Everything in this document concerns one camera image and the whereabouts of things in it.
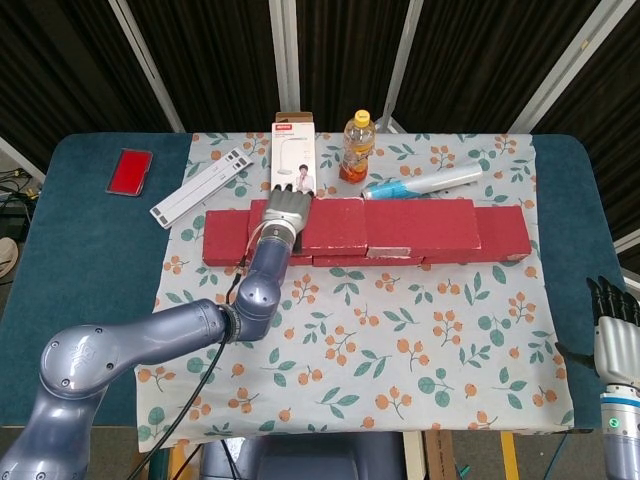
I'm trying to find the white metal frame post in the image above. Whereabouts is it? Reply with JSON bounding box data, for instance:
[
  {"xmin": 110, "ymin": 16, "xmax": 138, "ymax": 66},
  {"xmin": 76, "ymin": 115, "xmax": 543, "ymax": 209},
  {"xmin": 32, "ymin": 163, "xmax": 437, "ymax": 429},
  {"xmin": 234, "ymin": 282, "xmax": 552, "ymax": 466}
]
[
  {"xmin": 267, "ymin": 0, "xmax": 303, "ymax": 115},
  {"xmin": 107, "ymin": 0, "xmax": 187, "ymax": 134},
  {"xmin": 508, "ymin": 0, "xmax": 624, "ymax": 135},
  {"xmin": 375, "ymin": 0, "xmax": 426, "ymax": 134}
]

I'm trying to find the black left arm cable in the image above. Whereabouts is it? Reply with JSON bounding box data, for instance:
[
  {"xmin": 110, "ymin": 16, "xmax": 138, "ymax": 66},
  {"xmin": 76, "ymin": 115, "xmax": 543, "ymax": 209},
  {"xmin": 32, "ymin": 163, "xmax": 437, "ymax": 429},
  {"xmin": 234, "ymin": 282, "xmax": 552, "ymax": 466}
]
[{"xmin": 130, "ymin": 252, "xmax": 251, "ymax": 480}]

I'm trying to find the beige shoe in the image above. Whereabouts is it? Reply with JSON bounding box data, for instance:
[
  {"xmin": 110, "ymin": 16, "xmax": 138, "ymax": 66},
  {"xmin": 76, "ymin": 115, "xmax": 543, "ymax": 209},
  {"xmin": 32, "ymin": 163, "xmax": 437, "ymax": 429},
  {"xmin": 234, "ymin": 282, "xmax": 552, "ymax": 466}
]
[{"xmin": 0, "ymin": 237, "xmax": 20, "ymax": 277}]

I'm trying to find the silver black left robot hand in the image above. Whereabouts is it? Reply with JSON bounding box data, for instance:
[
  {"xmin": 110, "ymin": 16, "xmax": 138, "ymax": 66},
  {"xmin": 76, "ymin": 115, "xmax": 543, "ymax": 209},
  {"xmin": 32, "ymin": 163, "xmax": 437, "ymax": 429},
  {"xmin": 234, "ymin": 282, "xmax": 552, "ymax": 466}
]
[{"xmin": 262, "ymin": 183, "xmax": 316, "ymax": 254}]

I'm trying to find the yellow-capped iced tea bottle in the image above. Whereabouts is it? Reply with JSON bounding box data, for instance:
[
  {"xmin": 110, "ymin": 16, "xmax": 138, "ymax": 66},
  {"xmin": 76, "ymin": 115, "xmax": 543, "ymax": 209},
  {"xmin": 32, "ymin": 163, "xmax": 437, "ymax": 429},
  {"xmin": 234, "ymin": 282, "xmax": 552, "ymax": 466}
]
[{"xmin": 338, "ymin": 110, "xmax": 377, "ymax": 185}]

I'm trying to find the white desk lamp box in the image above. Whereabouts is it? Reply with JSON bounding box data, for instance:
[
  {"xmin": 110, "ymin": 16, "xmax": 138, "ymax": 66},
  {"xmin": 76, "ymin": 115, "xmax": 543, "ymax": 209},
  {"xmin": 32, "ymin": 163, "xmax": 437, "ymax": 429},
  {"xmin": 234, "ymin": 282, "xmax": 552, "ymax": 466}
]
[{"xmin": 270, "ymin": 111, "xmax": 318, "ymax": 200}]

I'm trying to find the blue white tube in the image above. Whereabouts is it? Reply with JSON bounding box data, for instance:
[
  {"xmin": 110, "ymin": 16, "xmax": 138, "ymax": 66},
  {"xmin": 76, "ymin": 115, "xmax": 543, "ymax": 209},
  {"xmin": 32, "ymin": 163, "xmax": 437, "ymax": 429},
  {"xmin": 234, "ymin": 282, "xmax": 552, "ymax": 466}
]
[{"xmin": 360, "ymin": 159, "xmax": 484, "ymax": 201}]

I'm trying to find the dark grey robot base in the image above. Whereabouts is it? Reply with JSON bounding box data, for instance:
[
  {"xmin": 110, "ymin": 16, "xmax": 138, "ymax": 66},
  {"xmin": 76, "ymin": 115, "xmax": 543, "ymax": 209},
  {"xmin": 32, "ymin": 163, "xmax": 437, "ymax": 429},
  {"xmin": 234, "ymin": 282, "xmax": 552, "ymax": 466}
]
[{"xmin": 199, "ymin": 432, "xmax": 406, "ymax": 480}]

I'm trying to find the red phone in case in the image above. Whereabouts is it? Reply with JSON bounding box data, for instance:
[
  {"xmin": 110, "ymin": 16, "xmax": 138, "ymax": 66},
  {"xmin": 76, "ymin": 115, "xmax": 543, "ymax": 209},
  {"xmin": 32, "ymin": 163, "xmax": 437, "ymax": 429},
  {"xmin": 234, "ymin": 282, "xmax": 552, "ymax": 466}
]
[{"xmin": 105, "ymin": 148, "xmax": 154, "ymax": 198}]

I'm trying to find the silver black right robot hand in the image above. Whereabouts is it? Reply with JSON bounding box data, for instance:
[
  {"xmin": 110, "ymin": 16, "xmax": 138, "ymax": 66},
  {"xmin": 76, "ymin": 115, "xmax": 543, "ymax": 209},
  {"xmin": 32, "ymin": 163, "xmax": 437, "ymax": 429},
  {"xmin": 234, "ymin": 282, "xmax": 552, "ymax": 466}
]
[{"xmin": 554, "ymin": 276, "xmax": 640, "ymax": 389}]

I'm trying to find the floral fruit-print tablecloth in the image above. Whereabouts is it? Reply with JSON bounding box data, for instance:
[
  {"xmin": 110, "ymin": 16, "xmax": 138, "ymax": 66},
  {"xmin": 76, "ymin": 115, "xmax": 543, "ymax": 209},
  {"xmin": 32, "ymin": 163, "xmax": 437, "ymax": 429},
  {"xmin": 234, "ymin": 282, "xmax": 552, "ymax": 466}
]
[{"xmin": 134, "ymin": 130, "xmax": 576, "ymax": 454}]

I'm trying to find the white flat remote bar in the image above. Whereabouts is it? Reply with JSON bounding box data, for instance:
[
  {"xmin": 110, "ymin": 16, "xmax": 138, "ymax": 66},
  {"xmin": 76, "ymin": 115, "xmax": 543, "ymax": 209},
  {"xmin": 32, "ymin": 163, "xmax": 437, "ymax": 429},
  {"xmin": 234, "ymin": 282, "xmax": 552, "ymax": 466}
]
[{"xmin": 149, "ymin": 146, "xmax": 255, "ymax": 231}]

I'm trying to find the red brick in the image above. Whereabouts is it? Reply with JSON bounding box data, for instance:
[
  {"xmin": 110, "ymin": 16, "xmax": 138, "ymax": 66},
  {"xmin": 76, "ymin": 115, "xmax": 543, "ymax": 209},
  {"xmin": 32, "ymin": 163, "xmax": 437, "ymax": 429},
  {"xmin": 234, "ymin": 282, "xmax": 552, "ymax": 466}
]
[
  {"xmin": 363, "ymin": 198, "xmax": 483, "ymax": 259},
  {"xmin": 312, "ymin": 252, "xmax": 424, "ymax": 267},
  {"xmin": 247, "ymin": 197, "xmax": 369, "ymax": 254},
  {"xmin": 419, "ymin": 206, "xmax": 531, "ymax": 265},
  {"xmin": 202, "ymin": 209, "xmax": 315, "ymax": 267}
]

